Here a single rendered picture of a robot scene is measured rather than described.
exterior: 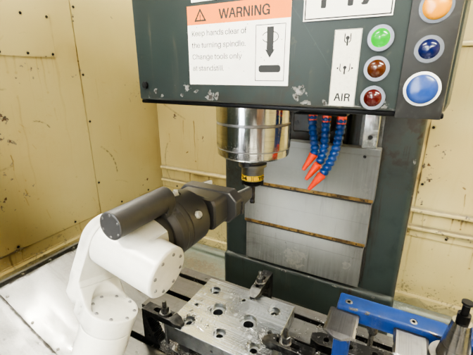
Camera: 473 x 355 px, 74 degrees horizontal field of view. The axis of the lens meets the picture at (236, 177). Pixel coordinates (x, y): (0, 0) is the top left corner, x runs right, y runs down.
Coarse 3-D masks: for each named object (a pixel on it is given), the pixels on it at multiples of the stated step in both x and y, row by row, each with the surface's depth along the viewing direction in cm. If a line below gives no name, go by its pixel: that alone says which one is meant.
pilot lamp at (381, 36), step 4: (380, 28) 34; (384, 28) 34; (376, 32) 34; (380, 32) 34; (384, 32) 34; (388, 32) 34; (372, 36) 34; (376, 36) 34; (380, 36) 34; (384, 36) 34; (388, 36) 34; (372, 40) 34; (376, 40) 34; (380, 40) 34; (384, 40) 34; (388, 40) 34; (372, 44) 35; (376, 44) 34; (380, 44) 34; (384, 44) 34
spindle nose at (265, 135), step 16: (224, 112) 61; (240, 112) 59; (256, 112) 58; (272, 112) 59; (288, 112) 62; (224, 128) 62; (240, 128) 60; (256, 128) 59; (272, 128) 60; (288, 128) 63; (224, 144) 63; (240, 144) 61; (256, 144) 60; (272, 144) 61; (288, 144) 65; (240, 160) 62; (256, 160) 62; (272, 160) 63
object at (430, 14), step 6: (426, 0) 31; (432, 0) 31; (438, 0) 31; (444, 0) 30; (450, 0) 30; (426, 6) 31; (432, 6) 31; (438, 6) 31; (444, 6) 31; (450, 6) 31; (426, 12) 31; (432, 12) 31; (438, 12) 31; (444, 12) 31; (432, 18) 31; (438, 18) 31
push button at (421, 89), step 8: (416, 80) 33; (424, 80) 33; (432, 80) 33; (408, 88) 34; (416, 88) 33; (424, 88) 33; (432, 88) 33; (408, 96) 34; (416, 96) 34; (424, 96) 33; (432, 96) 33
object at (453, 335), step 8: (448, 328) 47; (456, 328) 46; (464, 328) 45; (472, 328) 45; (448, 336) 47; (456, 336) 46; (464, 336) 45; (440, 344) 48; (448, 344) 47; (456, 344) 46; (464, 344) 45; (440, 352) 48; (448, 352) 47; (456, 352) 46; (464, 352) 46
